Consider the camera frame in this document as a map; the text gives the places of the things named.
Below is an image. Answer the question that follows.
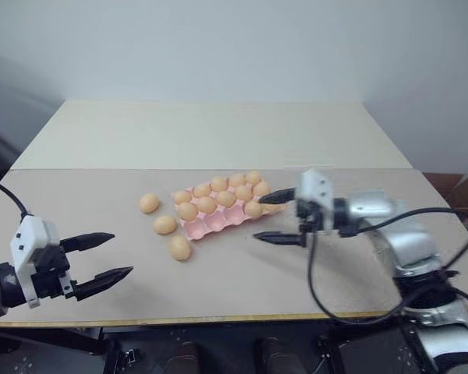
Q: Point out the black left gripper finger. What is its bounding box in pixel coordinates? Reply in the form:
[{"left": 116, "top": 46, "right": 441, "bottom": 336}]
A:
[
  {"left": 59, "top": 231, "right": 116, "bottom": 253},
  {"left": 76, "top": 266, "right": 135, "bottom": 302}
]

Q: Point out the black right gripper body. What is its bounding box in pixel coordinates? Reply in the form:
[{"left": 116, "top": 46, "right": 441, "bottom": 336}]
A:
[{"left": 296, "top": 197, "right": 326, "bottom": 249}]

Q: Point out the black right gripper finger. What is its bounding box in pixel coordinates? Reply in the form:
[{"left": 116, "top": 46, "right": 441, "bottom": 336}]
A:
[
  {"left": 257, "top": 187, "right": 298, "bottom": 206},
  {"left": 253, "top": 231, "right": 307, "bottom": 249}
]

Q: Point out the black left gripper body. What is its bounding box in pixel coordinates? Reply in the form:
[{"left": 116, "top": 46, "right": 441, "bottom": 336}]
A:
[{"left": 30, "top": 242, "right": 81, "bottom": 302}]

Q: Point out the pink egg tray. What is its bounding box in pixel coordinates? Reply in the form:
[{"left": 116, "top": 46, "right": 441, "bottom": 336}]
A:
[{"left": 171, "top": 185, "right": 290, "bottom": 242}]

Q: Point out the dark brown rounded shape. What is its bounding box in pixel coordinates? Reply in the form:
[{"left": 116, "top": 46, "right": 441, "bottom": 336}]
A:
[
  {"left": 170, "top": 341, "right": 204, "bottom": 374},
  {"left": 256, "top": 337, "right": 294, "bottom": 374}
]

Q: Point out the brown cardboard box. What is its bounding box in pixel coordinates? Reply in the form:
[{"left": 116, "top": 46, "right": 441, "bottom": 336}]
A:
[{"left": 422, "top": 171, "right": 468, "bottom": 235}]

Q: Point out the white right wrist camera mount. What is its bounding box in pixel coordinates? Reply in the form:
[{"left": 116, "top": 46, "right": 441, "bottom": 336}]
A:
[{"left": 294, "top": 168, "right": 335, "bottom": 235}]

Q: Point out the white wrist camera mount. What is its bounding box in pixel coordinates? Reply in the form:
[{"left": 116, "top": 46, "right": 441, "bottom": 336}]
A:
[
  {"left": 9, "top": 215, "right": 62, "bottom": 309},
  {"left": 294, "top": 168, "right": 335, "bottom": 235}
]

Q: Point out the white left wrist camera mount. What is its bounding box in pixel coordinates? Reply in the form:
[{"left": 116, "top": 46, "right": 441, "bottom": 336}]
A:
[{"left": 9, "top": 215, "right": 62, "bottom": 309}]

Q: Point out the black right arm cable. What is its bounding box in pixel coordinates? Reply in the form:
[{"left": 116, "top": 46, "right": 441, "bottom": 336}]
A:
[{"left": 307, "top": 207, "right": 468, "bottom": 325}]

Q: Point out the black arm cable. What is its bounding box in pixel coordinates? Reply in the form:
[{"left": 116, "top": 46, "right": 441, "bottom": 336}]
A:
[
  {"left": 307, "top": 207, "right": 468, "bottom": 325},
  {"left": 0, "top": 176, "right": 35, "bottom": 220}
]

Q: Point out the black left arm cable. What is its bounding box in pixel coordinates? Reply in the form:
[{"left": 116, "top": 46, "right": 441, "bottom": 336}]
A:
[{"left": 0, "top": 176, "right": 35, "bottom": 220}]

